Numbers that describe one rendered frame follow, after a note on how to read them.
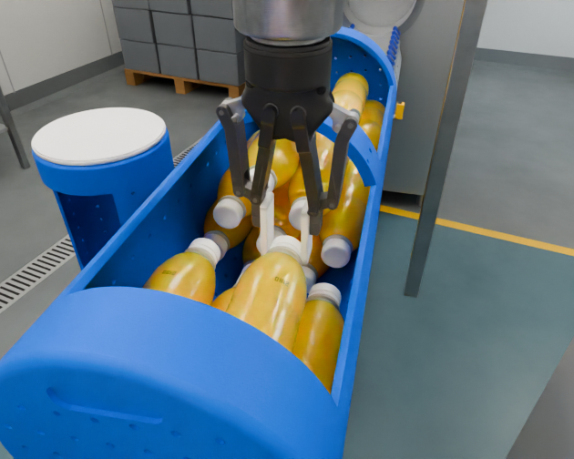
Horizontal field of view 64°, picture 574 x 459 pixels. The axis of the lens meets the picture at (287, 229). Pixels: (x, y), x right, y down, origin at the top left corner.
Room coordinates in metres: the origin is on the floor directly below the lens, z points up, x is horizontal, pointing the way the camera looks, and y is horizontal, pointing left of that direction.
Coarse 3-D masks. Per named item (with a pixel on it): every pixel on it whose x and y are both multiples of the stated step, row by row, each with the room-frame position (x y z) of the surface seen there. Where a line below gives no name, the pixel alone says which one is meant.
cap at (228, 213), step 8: (224, 200) 0.51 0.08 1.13; (232, 200) 0.52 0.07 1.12; (216, 208) 0.51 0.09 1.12; (224, 208) 0.50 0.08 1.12; (232, 208) 0.50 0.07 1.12; (240, 208) 0.51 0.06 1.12; (216, 216) 0.51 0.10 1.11; (224, 216) 0.50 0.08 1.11; (232, 216) 0.50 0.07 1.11; (240, 216) 0.50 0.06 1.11; (224, 224) 0.50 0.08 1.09; (232, 224) 0.50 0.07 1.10
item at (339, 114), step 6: (336, 108) 0.39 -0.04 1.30; (342, 108) 0.39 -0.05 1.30; (330, 114) 0.39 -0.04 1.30; (336, 114) 0.39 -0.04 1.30; (342, 114) 0.39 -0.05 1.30; (348, 114) 0.39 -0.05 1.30; (354, 114) 0.39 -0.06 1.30; (336, 120) 0.39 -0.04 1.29; (342, 120) 0.39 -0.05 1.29; (336, 126) 0.38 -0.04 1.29; (336, 132) 0.38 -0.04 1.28
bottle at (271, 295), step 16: (272, 256) 0.36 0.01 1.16; (288, 256) 0.37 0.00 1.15; (256, 272) 0.33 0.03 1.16; (272, 272) 0.33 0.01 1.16; (288, 272) 0.34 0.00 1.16; (240, 288) 0.32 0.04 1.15; (256, 288) 0.31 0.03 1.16; (272, 288) 0.31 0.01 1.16; (288, 288) 0.32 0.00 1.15; (304, 288) 0.33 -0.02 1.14; (240, 304) 0.29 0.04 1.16; (256, 304) 0.29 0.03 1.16; (272, 304) 0.29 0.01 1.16; (288, 304) 0.30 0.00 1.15; (304, 304) 0.32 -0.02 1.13; (256, 320) 0.27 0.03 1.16; (272, 320) 0.28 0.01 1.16; (288, 320) 0.28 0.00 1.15; (272, 336) 0.26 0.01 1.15; (288, 336) 0.27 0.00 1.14
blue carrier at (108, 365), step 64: (384, 64) 0.93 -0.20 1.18; (256, 128) 0.89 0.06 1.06; (320, 128) 0.55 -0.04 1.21; (384, 128) 0.71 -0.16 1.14; (192, 192) 0.59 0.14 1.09; (128, 256) 0.41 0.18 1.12; (64, 320) 0.21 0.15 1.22; (128, 320) 0.20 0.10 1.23; (192, 320) 0.21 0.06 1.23; (0, 384) 0.19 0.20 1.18; (64, 384) 0.18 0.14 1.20; (128, 384) 0.17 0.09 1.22; (192, 384) 0.16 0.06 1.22; (256, 384) 0.17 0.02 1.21; (320, 384) 0.20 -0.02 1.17; (64, 448) 0.18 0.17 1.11; (128, 448) 0.17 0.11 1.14; (192, 448) 0.16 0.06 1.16; (256, 448) 0.15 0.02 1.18; (320, 448) 0.16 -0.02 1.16
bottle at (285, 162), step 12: (252, 144) 0.55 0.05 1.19; (276, 144) 0.54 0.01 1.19; (288, 144) 0.55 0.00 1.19; (252, 156) 0.53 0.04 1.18; (276, 156) 0.53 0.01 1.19; (288, 156) 0.54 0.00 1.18; (276, 168) 0.51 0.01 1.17; (288, 168) 0.53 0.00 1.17; (276, 180) 0.50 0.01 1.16; (288, 180) 0.53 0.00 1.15
